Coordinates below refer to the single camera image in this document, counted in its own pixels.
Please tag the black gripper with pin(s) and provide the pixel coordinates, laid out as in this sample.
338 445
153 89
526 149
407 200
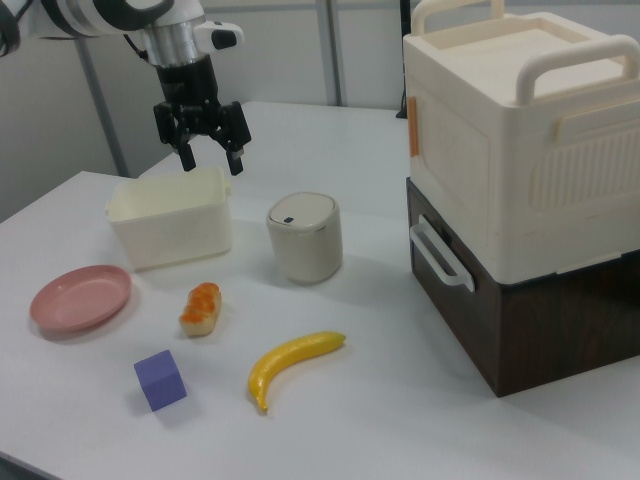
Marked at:
192 95

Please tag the orange glazed toy bread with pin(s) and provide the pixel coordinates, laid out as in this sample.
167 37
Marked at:
201 310

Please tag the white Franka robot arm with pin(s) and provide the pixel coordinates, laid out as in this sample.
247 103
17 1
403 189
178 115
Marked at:
100 15

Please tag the pink plastic plate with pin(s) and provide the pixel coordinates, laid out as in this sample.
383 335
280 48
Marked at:
80 303

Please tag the cream rectangular plastic basket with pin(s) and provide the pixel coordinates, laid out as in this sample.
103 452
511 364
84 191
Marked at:
170 220

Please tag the beige small lidded bin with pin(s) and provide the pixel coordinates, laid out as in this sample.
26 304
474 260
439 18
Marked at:
305 237

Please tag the yellow toy banana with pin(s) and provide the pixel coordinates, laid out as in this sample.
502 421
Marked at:
290 362

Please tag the purple foam cube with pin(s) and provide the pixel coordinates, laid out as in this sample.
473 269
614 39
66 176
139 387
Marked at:
160 386

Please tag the cream plastic storage box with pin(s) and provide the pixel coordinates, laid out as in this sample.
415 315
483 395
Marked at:
530 135

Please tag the dark brown wooden drawer box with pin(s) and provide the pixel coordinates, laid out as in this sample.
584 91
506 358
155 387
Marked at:
530 330

